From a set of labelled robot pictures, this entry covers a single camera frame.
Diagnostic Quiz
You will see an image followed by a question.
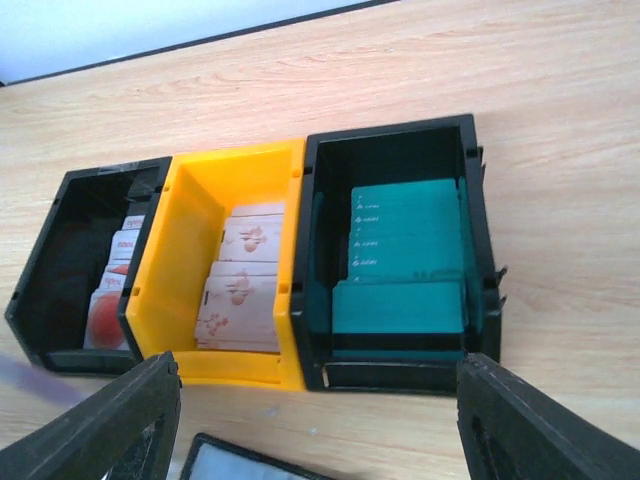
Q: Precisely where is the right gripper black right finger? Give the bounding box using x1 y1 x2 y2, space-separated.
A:
457 354 639 479

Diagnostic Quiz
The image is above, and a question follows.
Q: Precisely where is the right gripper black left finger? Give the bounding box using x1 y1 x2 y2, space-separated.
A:
1 351 181 479

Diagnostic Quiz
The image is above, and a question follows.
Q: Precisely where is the black leather card holder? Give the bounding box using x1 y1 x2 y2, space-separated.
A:
179 433 328 480

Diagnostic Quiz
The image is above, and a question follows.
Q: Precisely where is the black bin with red cards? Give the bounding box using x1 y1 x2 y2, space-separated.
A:
5 157 171 377

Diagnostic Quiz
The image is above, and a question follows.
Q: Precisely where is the yellow plastic bin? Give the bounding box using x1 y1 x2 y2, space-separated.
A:
122 139 305 391

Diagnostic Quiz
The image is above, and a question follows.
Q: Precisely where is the black bin with teal cards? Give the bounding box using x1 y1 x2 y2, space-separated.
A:
290 114 504 395

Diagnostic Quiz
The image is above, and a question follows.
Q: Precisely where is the red white card stack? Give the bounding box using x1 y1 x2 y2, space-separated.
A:
83 215 145 351

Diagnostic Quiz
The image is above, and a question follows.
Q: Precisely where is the teal card stack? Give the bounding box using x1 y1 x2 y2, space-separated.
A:
332 179 467 362

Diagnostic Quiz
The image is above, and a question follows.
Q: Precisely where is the white floral card stack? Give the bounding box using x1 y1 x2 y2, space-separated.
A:
194 201 285 353

